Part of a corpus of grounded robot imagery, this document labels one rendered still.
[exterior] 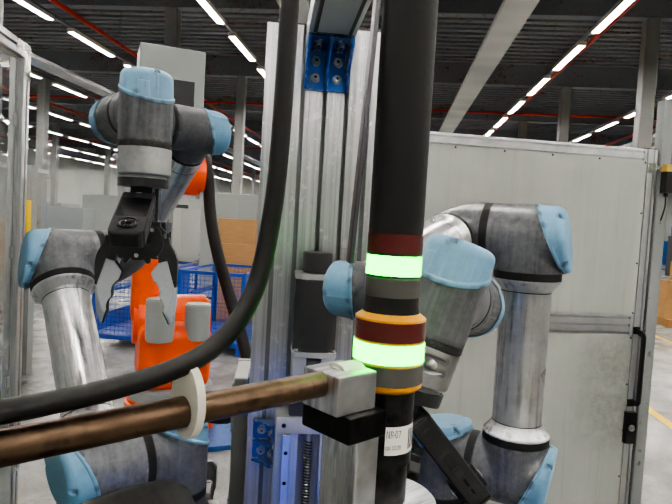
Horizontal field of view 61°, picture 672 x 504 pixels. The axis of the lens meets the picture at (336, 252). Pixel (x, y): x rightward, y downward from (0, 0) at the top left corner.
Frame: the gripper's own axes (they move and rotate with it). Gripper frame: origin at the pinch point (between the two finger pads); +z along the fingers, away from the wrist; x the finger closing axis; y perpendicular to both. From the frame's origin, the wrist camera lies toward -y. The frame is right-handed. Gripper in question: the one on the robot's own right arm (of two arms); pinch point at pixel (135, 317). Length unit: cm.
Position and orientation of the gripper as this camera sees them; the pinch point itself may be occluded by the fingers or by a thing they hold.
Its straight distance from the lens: 87.4
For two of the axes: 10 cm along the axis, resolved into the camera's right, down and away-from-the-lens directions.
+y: -1.4, -0.6, 9.9
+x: -9.9, -0.5, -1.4
